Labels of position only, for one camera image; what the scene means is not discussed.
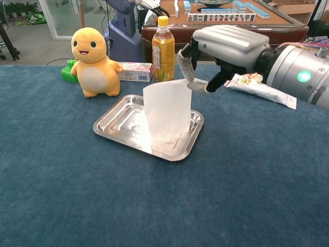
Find black floor cable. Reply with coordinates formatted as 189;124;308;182
45;57;78;66

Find blue table cloth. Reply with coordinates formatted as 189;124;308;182
0;64;329;247

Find stacked blue mahjong tile row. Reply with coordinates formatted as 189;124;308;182
232;0;248;13

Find long diagonal blue mahjong tile row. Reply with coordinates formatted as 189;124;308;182
244;2;271;19

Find green potted plants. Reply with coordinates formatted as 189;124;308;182
4;2;39;19

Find white black background robot hand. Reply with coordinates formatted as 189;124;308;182
140;0;171;18

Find black box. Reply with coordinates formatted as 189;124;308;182
137;5;148;26

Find blue grey background robot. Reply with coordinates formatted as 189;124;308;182
104;0;143;62

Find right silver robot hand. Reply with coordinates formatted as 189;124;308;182
177;24;270;94

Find white printed snack bag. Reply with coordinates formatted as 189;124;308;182
225;73;298;110

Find yellow plush dinosaur toy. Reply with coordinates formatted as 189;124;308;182
70;27;124;98

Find white paper napkin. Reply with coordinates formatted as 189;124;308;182
142;78;193;145

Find dark round mahjong table dish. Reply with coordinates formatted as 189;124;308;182
196;0;231;8

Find row of face-up mahjong tiles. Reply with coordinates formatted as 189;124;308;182
187;12;257;23

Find dark wooden mahjong table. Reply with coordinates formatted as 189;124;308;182
141;0;309;64

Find tea bottle with yellow cap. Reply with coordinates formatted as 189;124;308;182
152;15;176;86

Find green bag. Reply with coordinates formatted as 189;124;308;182
25;12;47;25

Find black case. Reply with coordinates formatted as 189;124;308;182
307;20;329;39

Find brown cardboard box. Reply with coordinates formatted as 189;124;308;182
268;0;318;26

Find white framed glass partition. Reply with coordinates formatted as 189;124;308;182
38;0;85;41

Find row of blue-backed mahjong tiles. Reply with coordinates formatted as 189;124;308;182
200;8;239;14

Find black stand leg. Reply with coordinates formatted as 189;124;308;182
0;20;21;61

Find pink white toothpaste box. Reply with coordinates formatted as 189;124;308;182
117;61;154;83

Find green plastic container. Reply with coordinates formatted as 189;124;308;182
61;59;79;84

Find silver metal tray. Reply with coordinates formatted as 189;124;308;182
93;94;205;162

